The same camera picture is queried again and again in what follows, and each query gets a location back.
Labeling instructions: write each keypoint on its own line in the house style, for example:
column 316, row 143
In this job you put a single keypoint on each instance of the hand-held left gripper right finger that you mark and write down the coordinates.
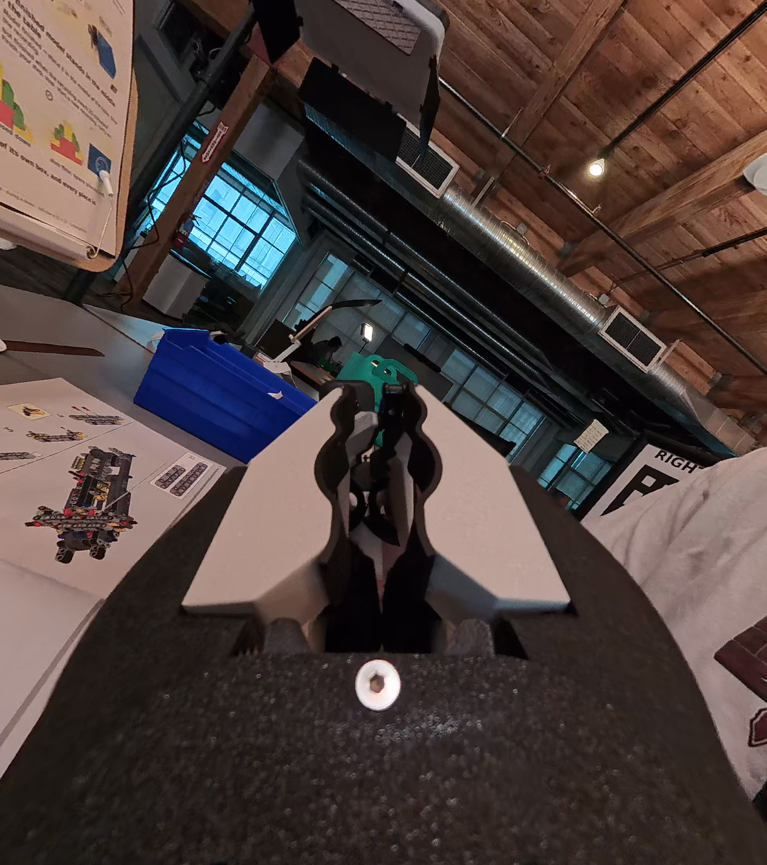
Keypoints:
column 491, row 534

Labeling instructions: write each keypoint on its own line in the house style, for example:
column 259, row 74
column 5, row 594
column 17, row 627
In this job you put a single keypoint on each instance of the red fire extinguisher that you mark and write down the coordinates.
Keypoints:
column 185, row 232

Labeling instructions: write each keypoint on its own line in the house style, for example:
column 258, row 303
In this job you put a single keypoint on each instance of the lego instruction booklet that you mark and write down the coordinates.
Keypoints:
column 18, row 608

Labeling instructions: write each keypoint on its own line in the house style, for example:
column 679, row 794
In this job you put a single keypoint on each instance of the white paper note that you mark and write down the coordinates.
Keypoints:
column 591, row 435

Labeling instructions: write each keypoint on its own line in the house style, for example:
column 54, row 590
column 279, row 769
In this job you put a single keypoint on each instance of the teal felt bag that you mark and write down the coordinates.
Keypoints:
column 363, row 371

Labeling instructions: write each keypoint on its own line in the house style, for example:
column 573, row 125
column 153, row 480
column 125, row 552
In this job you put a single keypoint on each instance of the grey ceiling unit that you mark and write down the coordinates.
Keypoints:
column 370, row 40

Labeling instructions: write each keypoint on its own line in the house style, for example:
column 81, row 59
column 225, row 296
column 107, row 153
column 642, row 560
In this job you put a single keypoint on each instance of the person in white shirt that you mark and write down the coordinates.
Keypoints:
column 694, row 540

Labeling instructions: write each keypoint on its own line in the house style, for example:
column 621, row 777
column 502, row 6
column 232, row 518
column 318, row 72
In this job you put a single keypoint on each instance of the blue storage bin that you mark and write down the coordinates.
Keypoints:
column 221, row 399

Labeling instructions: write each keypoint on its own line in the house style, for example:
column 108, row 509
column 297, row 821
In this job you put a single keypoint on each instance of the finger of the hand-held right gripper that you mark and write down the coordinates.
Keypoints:
column 402, row 486
column 363, row 432

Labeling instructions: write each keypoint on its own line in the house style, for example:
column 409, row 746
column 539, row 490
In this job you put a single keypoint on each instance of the white air vent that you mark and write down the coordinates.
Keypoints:
column 632, row 338
column 427, row 162

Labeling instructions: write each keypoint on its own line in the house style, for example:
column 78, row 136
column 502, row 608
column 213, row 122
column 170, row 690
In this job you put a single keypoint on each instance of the black framed marker sign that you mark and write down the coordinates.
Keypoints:
column 633, row 483

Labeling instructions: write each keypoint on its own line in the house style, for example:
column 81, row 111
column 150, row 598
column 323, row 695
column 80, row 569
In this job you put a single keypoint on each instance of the wooden post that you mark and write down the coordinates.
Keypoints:
column 194, row 182

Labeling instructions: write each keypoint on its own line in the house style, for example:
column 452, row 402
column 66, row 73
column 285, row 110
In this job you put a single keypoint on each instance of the ceiling spot lamp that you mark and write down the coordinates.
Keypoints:
column 596, row 167

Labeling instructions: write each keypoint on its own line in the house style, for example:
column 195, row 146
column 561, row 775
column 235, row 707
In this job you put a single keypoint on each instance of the wooden instruction board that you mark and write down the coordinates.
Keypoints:
column 32, row 101

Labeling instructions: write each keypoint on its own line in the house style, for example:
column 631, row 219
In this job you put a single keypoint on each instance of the silver ventilation duct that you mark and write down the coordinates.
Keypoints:
column 525, row 257

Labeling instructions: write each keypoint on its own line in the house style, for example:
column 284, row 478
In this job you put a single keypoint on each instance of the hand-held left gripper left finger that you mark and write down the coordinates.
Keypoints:
column 262, row 534

